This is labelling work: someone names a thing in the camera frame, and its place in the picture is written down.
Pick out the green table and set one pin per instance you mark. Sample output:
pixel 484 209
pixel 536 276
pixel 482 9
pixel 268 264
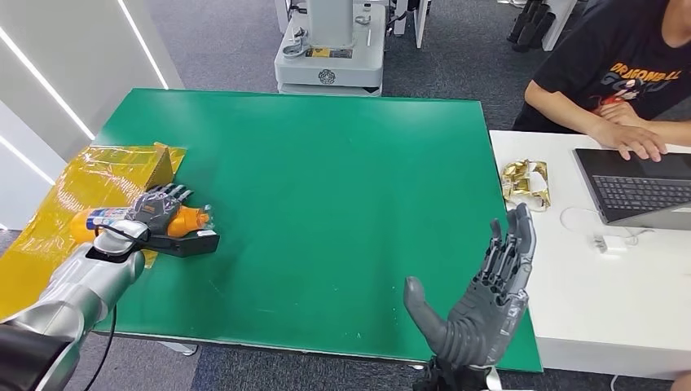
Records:
pixel 324 189

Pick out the dark grey laptop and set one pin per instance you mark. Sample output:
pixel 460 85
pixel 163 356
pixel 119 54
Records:
pixel 629 188

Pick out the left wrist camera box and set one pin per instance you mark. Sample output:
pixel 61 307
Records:
pixel 186 244

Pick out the person's left forearm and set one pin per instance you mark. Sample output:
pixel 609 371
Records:
pixel 669 132

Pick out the person's right forearm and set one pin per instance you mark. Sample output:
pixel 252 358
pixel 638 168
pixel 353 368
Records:
pixel 558 110

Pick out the white power adapter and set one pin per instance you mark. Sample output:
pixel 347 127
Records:
pixel 611 244

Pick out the person's right hand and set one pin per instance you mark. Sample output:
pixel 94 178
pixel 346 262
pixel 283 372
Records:
pixel 634 140

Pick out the black chair base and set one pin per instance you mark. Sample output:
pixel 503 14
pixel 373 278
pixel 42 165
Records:
pixel 530 27

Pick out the white robot base machine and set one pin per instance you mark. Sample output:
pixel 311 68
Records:
pixel 327 67

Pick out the crumpled gold foil wrapper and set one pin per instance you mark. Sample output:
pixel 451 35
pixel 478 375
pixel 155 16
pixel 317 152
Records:
pixel 523 184

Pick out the yellow film-wrapped cardboard box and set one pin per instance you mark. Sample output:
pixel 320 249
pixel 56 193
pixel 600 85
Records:
pixel 70 183

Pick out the person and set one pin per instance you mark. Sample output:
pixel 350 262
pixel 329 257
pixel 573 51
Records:
pixel 602 48

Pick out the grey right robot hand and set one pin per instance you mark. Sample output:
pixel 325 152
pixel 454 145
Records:
pixel 475 324

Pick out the white furniture panel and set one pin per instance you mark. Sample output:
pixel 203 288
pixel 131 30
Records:
pixel 560 21

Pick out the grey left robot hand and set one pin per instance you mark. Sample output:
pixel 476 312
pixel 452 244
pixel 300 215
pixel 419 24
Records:
pixel 156 208

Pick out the person's left hand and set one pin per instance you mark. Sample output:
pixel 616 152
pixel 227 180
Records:
pixel 619 112

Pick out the white desk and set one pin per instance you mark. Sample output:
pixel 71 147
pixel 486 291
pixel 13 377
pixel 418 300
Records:
pixel 594 307

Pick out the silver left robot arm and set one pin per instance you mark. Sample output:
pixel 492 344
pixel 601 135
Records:
pixel 81 297

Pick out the orange juice bottle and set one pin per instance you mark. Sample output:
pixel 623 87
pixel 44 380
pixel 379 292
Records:
pixel 186 220

